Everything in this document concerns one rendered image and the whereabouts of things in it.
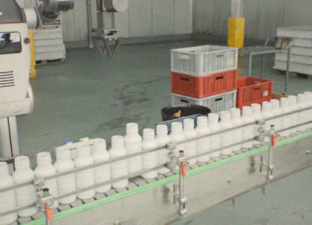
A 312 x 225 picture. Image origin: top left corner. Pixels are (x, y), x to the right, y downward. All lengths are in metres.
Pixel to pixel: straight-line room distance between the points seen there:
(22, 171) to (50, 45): 9.77
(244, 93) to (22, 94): 3.09
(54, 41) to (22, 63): 9.23
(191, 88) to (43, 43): 7.36
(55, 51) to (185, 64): 7.38
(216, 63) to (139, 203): 2.74
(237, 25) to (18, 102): 10.07
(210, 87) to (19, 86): 2.51
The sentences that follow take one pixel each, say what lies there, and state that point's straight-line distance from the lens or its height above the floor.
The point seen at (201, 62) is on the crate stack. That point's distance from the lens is 3.70.
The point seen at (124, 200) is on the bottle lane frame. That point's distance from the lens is 1.26.
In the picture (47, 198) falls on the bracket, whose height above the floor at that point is 1.09.
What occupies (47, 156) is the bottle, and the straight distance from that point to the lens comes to 1.13.
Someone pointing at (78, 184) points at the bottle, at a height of 1.05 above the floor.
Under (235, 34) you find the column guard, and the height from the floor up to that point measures 0.64.
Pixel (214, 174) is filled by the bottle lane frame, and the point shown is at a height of 0.95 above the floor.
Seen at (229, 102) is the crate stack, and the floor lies 0.54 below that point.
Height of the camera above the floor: 1.58
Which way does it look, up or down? 15 degrees down
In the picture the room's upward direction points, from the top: 1 degrees counter-clockwise
